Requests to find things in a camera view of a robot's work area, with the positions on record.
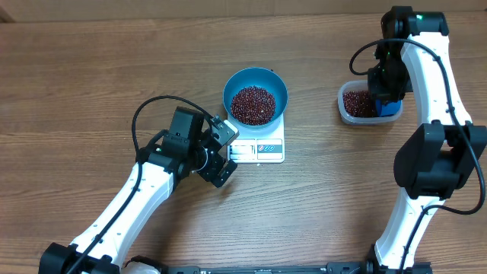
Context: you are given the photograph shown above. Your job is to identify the blue plastic measuring scoop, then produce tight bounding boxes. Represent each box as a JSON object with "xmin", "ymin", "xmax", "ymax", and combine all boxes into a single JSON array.
[{"xmin": 375, "ymin": 100, "xmax": 402, "ymax": 117}]

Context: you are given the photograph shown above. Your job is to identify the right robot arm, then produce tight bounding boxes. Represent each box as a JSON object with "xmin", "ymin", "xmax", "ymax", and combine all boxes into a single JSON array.
[{"xmin": 365, "ymin": 6, "xmax": 486, "ymax": 273}]

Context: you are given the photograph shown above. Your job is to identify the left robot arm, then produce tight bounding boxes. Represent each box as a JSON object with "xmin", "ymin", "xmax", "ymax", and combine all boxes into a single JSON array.
[{"xmin": 39, "ymin": 107, "xmax": 239, "ymax": 274}]

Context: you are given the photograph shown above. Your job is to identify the white digital kitchen scale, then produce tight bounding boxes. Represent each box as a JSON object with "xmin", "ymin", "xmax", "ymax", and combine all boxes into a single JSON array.
[{"xmin": 227, "ymin": 115, "xmax": 285, "ymax": 164}]

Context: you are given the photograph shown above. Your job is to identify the blue metal bowl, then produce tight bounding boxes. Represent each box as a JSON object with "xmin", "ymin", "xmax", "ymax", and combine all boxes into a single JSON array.
[{"xmin": 223, "ymin": 67, "xmax": 289, "ymax": 124}]

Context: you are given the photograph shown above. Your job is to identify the clear plastic food container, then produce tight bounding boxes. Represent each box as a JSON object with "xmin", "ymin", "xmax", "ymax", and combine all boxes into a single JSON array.
[{"xmin": 337, "ymin": 80, "xmax": 403, "ymax": 126}]

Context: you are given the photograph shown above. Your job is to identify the red beans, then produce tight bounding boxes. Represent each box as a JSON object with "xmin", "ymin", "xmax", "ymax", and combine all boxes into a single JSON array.
[{"xmin": 231, "ymin": 86, "xmax": 276, "ymax": 126}]

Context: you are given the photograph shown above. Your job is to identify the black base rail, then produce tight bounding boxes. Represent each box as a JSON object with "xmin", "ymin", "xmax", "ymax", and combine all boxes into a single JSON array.
[{"xmin": 121, "ymin": 255, "xmax": 433, "ymax": 274}]

